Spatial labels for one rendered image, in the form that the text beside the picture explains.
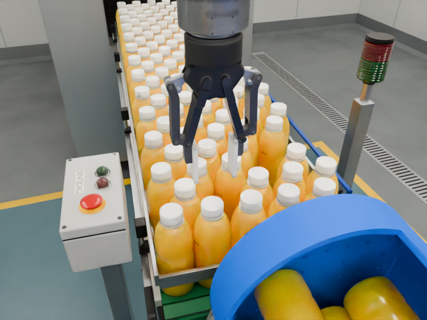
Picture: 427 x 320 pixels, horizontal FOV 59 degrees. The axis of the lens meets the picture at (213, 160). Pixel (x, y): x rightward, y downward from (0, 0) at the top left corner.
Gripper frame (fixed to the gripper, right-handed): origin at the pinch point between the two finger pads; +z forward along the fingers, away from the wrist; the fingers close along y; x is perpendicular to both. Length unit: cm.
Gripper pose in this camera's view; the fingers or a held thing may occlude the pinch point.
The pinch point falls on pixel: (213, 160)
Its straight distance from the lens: 59.9
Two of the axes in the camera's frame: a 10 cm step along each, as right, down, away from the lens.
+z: 0.0, 8.1, 5.8
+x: -2.5, -5.6, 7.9
